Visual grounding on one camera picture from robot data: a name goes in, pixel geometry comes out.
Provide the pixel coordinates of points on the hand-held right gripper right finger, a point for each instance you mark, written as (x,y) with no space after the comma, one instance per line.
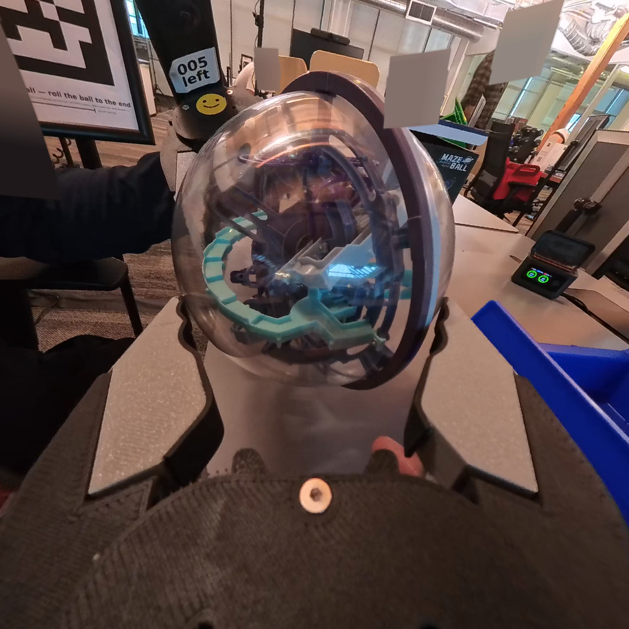
(476,417)

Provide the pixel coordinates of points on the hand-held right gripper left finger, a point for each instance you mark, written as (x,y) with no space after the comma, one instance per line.
(152,417)

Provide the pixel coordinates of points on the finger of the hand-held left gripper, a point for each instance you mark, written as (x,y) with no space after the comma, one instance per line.
(172,162)

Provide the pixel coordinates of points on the clear plastic maze ball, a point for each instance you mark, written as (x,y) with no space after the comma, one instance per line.
(314,231)

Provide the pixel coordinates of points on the person's left forearm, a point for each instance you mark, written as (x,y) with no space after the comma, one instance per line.
(88,211)

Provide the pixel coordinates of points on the person's right hand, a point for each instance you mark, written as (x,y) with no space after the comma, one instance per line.
(408,459)

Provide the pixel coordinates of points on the framed marker sign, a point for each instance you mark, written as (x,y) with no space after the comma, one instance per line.
(88,93)

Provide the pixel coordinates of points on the person's dark trousers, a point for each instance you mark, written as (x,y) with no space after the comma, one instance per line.
(44,403)

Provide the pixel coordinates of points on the blue plastic bin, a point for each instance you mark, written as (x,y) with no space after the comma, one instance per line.
(580,373)

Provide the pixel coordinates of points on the black chair armrest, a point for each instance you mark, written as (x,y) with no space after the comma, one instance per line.
(73,272)

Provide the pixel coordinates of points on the dark charger with green lights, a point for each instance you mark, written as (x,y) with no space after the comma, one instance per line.
(555,265)

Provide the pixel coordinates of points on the red office chair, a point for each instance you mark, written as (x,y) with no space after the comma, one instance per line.
(521,184)

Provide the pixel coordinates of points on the dark cardboard toy box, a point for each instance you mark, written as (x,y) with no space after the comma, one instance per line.
(449,167)

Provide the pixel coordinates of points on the grey office partition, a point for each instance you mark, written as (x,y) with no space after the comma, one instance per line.
(594,177)

